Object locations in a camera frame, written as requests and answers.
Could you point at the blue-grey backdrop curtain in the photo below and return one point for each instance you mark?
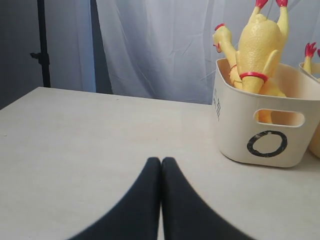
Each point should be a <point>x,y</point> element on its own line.
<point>163,49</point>

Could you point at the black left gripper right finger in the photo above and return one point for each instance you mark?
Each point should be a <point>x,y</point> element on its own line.
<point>185,215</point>

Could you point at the whole rubber chicken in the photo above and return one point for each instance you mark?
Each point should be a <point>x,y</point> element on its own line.
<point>260,46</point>
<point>222,40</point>

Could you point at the headless yellow chicken body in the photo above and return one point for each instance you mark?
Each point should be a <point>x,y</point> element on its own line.
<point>309,52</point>

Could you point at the cream bin marked O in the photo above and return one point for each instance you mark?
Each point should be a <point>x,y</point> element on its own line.
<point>261,129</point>

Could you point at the cream bin marked X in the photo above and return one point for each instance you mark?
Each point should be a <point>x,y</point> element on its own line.
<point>314,145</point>

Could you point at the whole rubber chicken front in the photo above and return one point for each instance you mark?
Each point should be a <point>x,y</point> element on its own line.
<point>260,46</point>

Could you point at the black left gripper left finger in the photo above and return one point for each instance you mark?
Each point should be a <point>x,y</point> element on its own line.
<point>136,215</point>

